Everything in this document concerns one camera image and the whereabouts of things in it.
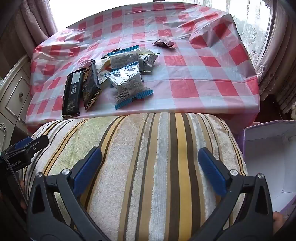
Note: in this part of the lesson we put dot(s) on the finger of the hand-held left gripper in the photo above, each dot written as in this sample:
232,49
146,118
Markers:
38,141
19,143

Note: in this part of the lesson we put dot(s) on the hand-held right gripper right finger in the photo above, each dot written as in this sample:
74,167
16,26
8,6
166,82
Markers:
211,171

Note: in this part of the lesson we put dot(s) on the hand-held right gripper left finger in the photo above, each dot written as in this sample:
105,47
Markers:
89,169

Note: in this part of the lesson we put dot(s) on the long black bar packet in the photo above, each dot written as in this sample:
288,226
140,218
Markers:
71,95

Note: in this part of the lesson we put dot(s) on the white purple cardboard box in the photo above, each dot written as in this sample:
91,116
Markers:
272,162

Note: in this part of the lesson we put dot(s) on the black gold print packet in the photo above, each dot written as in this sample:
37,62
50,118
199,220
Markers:
91,88

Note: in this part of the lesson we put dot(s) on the blue edged nut packet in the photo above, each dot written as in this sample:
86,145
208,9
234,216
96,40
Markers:
129,83
123,59

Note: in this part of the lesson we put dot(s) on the white black snack packet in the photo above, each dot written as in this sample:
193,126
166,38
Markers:
146,62

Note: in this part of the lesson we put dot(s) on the dark red small packet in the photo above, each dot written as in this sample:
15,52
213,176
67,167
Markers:
163,43

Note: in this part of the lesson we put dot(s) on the cream drawer cabinet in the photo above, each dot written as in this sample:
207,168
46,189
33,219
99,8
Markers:
16,92

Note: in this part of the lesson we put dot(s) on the striped plush blanket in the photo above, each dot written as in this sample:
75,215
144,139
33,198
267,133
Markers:
148,173

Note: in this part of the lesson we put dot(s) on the red white checkered tablecloth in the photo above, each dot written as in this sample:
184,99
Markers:
185,76

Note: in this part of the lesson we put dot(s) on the pink beige curtain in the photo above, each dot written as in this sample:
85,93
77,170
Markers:
34,23

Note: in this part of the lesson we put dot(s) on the beige embroidered curtain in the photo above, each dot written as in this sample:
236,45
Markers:
277,69

